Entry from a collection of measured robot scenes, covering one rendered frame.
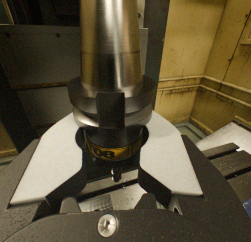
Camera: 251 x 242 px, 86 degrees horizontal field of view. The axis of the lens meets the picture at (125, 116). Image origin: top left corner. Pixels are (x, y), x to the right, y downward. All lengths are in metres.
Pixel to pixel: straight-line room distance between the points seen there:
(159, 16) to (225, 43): 0.75
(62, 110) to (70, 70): 0.16
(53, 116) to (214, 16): 1.22
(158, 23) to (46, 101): 0.52
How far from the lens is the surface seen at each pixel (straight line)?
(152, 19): 0.64
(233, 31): 1.29
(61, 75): 0.54
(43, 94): 0.57
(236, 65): 1.24
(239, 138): 1.18
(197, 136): 1.43
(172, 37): 1.13
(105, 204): 0.45
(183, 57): 1.21
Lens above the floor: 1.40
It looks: 32 degrees down
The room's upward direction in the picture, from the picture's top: 1 degrees clockwise
